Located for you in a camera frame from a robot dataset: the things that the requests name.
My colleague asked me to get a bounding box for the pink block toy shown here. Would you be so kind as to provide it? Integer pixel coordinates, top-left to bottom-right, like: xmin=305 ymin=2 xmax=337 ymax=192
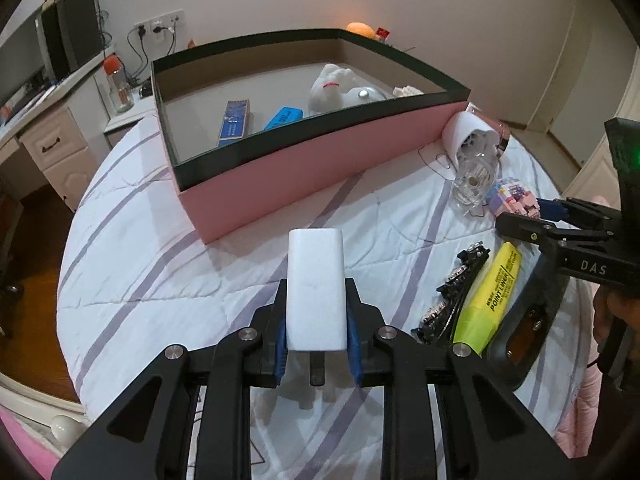
xmin=486 ymin=178 xmax=540 ymax=219

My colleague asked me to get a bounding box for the white power adapter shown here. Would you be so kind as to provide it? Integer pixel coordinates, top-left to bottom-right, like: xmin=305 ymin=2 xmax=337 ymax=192
xmin=285 ymin=229 xmax=347 ymax=387

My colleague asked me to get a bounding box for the yellow highlighter marker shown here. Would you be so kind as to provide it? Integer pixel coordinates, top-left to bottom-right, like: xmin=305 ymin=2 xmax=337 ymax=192
xmin=452 ymin=242 xmax=522 ymax=354

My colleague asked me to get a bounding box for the clear glass bottle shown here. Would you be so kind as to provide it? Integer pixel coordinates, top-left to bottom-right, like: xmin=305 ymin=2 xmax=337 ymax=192
xmin=452 ymin=129 xmax=499 ymax=211

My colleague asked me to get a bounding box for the black remote control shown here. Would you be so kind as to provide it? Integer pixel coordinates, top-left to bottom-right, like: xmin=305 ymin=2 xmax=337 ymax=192
xmin=483 ymin=255 xmax=570 ymax=391

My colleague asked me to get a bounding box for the blue highlighter marker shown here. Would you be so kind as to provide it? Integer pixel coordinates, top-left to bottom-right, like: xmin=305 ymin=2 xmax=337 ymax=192
xmin=264 ymin=106 xmax=304 ymax=131

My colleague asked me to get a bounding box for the person right hand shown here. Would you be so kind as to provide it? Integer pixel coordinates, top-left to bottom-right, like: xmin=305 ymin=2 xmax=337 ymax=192
xmin=592 ymin=285 xmax=640 ymax=363

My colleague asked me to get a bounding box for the black hair clip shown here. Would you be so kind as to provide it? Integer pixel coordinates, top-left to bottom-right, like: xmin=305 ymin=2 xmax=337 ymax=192
xmin=411 ymin=242 xmax=490 ymax=348

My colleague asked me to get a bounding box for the white paper cup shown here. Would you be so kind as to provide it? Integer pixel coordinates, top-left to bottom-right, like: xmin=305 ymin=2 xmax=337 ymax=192
xmin=442 ymin=112 xmax=501 ymax=167

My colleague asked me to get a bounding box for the white striped quilt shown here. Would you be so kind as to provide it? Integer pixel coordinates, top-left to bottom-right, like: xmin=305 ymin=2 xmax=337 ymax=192
xmin=56 ymin=109 xmax=601 ymax=480

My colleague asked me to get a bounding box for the pink storage box black rim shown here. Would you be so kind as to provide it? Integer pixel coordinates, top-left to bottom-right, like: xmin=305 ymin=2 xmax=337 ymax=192
xmin=151 ymin=28 xmax=470 ymax=243

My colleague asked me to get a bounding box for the blue flat card box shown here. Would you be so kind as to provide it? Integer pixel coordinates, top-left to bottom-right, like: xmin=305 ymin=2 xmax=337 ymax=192
xmin=217 ymin=99 xmax=250 ymax=148

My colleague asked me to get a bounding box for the white plush toy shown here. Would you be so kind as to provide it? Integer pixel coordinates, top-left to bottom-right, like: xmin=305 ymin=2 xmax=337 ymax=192
xmin=308 ymin=64 xmax=387 ymax=116

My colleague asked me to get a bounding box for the white nightstand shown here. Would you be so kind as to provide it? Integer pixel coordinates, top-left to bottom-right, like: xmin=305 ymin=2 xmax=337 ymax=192
xmin=104 ymin=93 xmax=156 ymax=148

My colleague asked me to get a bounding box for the orange octopus plush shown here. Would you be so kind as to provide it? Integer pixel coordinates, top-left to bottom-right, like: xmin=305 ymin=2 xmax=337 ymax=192
xmin=346 ymin=22 xmax=376 ymax=39

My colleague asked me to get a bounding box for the orange capped bottle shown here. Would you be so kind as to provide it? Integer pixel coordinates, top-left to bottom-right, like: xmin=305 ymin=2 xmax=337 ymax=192
xmin=103 ymin=54 xmax=134 ymax=114

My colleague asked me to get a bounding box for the white desk with drawers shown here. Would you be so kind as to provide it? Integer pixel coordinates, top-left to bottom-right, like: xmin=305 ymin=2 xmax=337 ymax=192
xmin=1 ymin=47 xmax=114 ymax=210

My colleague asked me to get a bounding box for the black computer monitor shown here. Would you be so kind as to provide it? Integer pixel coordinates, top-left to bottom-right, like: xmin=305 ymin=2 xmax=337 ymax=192
xmin=0 ymin=10 xmax=51 ymax=114

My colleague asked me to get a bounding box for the white wall socket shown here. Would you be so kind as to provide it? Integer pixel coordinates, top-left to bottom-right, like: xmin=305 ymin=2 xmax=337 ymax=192
xmin=134 ymin=9 xmax=186 ymax=36

